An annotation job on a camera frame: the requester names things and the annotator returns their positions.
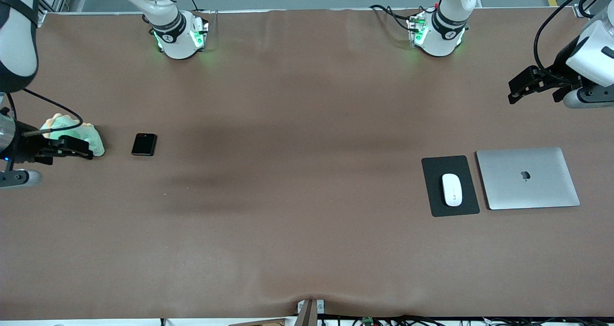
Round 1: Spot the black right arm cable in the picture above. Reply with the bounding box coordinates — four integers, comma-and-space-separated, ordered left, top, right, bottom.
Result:
5, 88, 85, 137

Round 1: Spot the black phone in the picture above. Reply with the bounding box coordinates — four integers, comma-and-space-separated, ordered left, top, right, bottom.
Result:
131, 133, 157, 157

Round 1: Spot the white computer mouse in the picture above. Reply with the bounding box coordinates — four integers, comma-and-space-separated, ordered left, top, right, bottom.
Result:
442, 174, 463, 207

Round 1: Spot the brown table cover mat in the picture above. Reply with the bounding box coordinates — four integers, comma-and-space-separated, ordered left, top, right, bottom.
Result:
0, 7, 614, 320

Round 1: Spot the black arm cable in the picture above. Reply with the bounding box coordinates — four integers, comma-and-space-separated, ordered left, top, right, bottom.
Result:
5, 88, 85, 137
533, 0, 603, 73

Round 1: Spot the black base cable bundle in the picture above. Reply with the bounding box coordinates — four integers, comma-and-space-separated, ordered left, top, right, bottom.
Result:
369, 4, 424, 32

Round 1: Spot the silver laptop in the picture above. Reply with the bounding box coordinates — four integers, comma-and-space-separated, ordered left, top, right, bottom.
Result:
476, 147, 580, 210

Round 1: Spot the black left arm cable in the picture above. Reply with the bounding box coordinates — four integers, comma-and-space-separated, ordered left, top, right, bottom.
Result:
533, 0, 603, 73

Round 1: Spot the green dinosaur plush toy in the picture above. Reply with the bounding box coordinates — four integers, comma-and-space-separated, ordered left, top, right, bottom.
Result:
39, 113, 105, 157

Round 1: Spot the black mouse pad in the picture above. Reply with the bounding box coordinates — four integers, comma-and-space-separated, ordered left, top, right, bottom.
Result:
422, 155, 480, 217

